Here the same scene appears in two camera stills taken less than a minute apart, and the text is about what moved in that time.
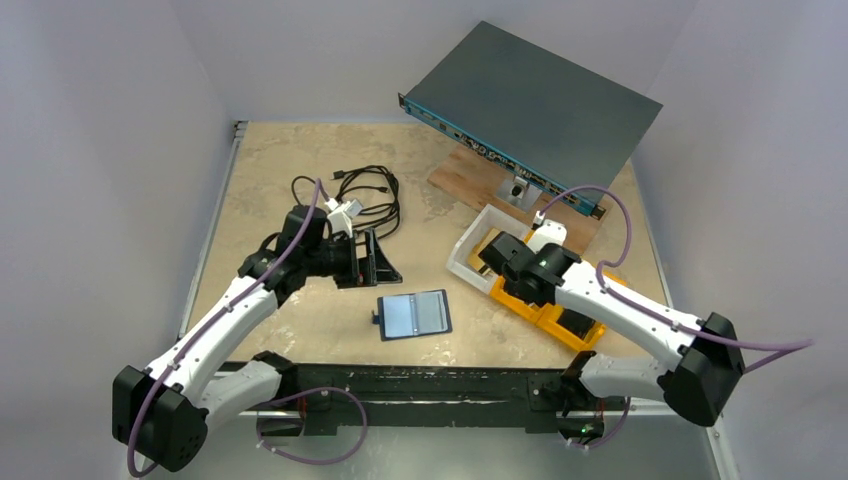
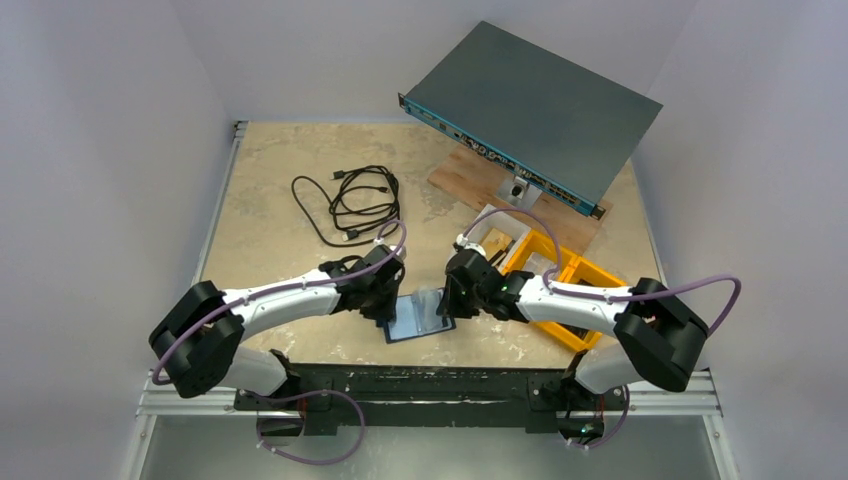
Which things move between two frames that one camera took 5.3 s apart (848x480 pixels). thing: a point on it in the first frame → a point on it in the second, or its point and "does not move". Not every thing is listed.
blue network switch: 548,119 does not move
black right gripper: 494,249 → 456,299
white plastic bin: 489,218 does not move
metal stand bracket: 517,192 does not move
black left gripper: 361,258 → 383,299
